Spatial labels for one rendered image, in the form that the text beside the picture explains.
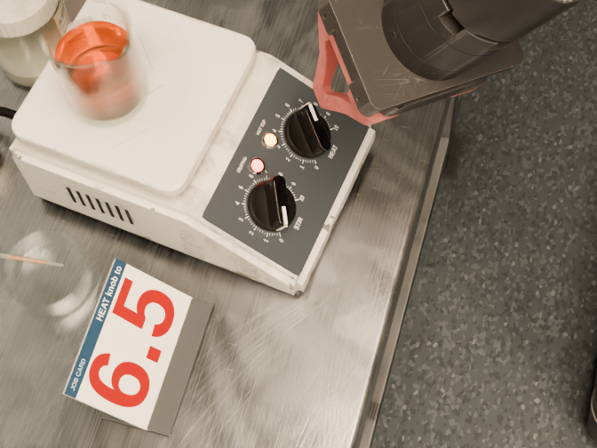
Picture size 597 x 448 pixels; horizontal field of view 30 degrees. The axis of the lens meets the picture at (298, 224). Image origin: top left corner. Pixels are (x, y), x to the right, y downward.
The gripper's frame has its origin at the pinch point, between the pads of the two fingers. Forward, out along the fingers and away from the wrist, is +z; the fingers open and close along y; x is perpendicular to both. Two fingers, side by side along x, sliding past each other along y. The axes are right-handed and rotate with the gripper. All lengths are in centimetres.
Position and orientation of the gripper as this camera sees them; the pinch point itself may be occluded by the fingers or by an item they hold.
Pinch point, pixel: (349, 84)
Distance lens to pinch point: 65.7
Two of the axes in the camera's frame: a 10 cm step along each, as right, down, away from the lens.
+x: 3.7, 9.3, -0.4
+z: -4.1, 2.1, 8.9
